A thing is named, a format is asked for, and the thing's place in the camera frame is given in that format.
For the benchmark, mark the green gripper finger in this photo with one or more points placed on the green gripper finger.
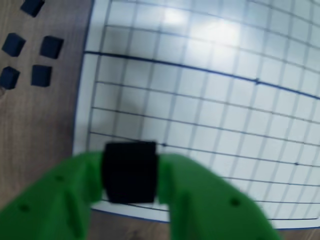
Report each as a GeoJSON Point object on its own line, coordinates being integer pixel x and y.
{"type": "Point", "coordinates": [210, 212]}
{"type": "Point", "coordinates": [50, 200]}

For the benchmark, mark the black cube stone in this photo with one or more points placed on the black cube stone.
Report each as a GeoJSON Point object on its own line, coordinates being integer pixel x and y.
{"type": "Point", "coordinates": [51, 47]}
{"type": "Point", "coordinates": [13, 45]}
{"type": "Point", "coordinates": [9, 77]}
{"type": "Point", "coordinates": [32, 6]}
{"type": "Point", "coordinates": [130, 172]}
{"type": "Point", "coordinates": [41, 75]}

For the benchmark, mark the foldable grid go board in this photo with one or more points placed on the foldable grid go board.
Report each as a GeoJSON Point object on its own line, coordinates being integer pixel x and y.
{"type": "Point", "coordinates": [200, 112]}

